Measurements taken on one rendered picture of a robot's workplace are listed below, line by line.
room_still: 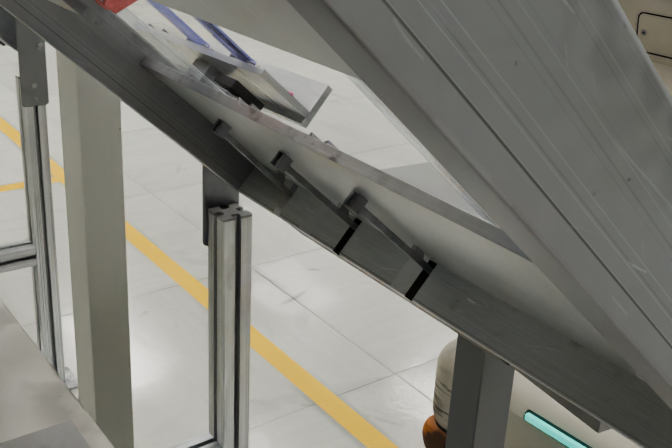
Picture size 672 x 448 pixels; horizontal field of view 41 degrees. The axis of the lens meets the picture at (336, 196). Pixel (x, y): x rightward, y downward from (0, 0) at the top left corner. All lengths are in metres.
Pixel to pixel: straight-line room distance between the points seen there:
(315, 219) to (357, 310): 1.29
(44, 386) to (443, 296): 0.35
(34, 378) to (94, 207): 0.46
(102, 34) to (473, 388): 0.64
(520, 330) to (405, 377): 1.24
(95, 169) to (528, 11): 1.03
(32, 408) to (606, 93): 0.61
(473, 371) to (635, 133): 0.93
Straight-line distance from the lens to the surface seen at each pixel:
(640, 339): 0.33
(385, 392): 1.92
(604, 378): 0.71
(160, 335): 2.10
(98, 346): 1.34
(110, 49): 0.92
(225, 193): 1.11
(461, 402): 1.23
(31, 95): 1.70
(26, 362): 0.86
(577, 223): 0.28
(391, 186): 0.62
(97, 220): 1.26
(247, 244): 1.10
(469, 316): 0.78
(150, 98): 0.95
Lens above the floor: 1.06
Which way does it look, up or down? 22 degrees down
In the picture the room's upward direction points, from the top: 3 degrees clockwise
